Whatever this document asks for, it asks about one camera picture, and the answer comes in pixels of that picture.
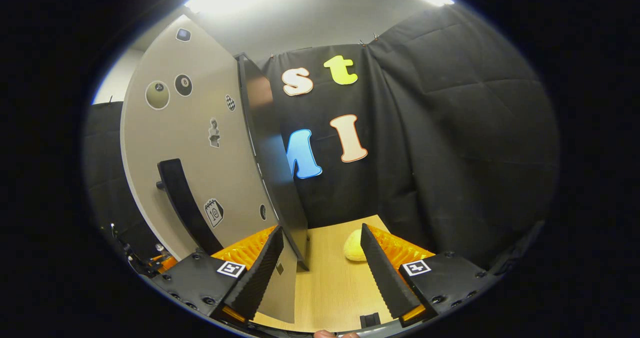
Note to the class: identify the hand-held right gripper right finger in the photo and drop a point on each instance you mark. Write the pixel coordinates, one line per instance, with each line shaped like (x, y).
(382, 278)

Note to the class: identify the black backdrop cloth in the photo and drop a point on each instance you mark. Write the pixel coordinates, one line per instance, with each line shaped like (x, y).
(450, 128)

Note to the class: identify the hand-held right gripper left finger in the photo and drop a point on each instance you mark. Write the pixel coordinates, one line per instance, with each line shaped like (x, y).
(260, 278)

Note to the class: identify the dark grey cabinet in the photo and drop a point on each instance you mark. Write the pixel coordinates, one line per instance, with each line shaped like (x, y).
(272, 153)

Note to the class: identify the grey cabinet door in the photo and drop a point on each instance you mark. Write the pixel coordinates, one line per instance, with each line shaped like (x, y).
(200, 103)

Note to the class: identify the yellow foam ball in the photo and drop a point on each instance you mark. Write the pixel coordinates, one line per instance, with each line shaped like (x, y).
(354, 248)

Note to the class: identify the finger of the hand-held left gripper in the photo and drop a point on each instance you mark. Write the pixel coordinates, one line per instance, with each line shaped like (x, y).
(169, 264)

